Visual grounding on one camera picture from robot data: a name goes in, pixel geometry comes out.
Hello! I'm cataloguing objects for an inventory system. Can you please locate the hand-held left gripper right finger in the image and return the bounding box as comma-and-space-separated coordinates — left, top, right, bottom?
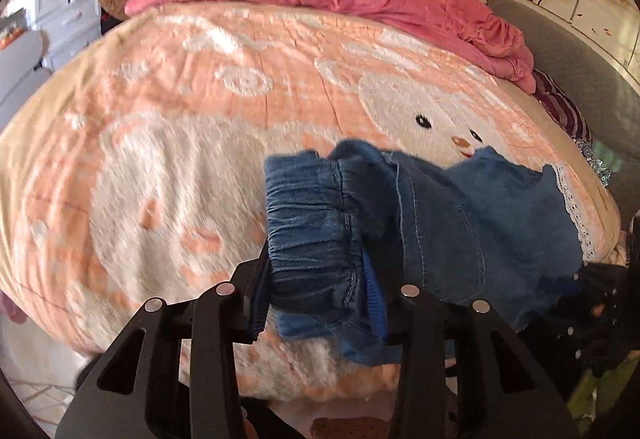
361, 263, 581, 439

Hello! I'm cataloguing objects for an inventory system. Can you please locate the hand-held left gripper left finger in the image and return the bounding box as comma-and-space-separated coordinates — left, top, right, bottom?
55, 243, 274, 439

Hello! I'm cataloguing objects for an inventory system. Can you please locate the blue denim pants lace hem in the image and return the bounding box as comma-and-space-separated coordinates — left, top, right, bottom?
264, 139, 599, 367

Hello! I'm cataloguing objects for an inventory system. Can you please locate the orange white bear printed blanket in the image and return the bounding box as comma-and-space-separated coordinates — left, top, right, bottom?
0, 1, 623, 422

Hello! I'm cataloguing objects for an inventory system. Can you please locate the dark dotted cloth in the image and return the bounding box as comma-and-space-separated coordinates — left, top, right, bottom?
520, 264, 640, 382

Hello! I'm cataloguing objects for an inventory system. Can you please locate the silver sequin cloth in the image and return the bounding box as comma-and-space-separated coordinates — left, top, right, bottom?
575, 139, 614, 188

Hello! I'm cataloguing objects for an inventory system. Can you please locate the purple striped pillow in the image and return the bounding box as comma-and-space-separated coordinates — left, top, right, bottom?
531, 69, 594, 142

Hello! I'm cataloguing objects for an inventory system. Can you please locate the grey padded headboard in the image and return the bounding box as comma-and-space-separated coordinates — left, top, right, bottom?
486, 0, 640, 220

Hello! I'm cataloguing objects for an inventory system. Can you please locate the white drawer cabinet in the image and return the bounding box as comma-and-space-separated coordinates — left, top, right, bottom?
29, 0, 104, 70

